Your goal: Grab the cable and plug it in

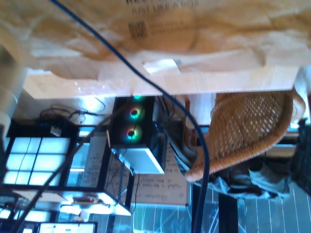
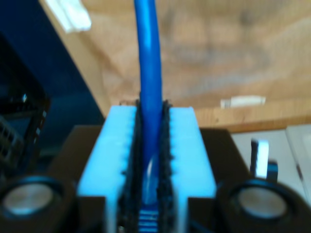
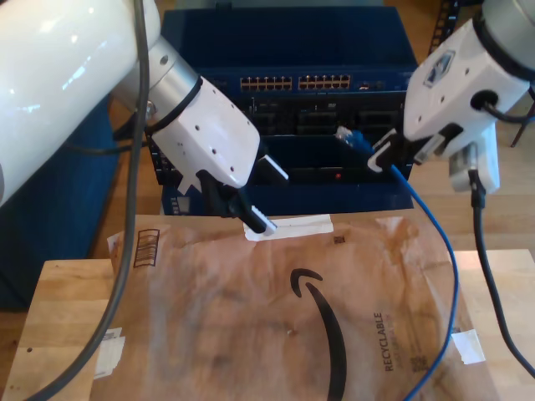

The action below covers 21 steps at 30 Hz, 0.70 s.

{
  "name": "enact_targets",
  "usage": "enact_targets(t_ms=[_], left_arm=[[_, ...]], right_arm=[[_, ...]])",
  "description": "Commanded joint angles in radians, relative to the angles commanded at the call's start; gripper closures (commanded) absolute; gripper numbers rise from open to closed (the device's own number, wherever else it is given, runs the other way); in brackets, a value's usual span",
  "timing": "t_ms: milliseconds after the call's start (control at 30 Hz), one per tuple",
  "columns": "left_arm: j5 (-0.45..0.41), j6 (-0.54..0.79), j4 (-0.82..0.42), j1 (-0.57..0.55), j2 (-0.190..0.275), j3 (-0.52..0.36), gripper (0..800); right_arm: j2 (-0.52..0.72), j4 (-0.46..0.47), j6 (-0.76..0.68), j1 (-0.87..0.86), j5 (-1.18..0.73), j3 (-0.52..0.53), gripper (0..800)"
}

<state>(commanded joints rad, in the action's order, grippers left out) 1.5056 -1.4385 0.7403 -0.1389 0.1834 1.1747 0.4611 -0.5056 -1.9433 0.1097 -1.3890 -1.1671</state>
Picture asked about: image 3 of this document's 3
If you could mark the black equipment rack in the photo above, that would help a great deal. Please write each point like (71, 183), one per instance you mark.
(158, 171)

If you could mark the brown paper mailer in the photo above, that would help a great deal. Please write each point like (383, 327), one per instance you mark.
(209, 301)

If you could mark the blue flat device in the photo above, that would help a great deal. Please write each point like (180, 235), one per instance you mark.
(334, 200)

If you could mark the blue sofa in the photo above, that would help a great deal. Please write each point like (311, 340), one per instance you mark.
(50, 234)

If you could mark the black rack server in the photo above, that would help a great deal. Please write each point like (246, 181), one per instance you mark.
(317, 121)

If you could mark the blue network switch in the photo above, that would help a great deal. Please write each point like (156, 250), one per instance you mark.
(292, 42)

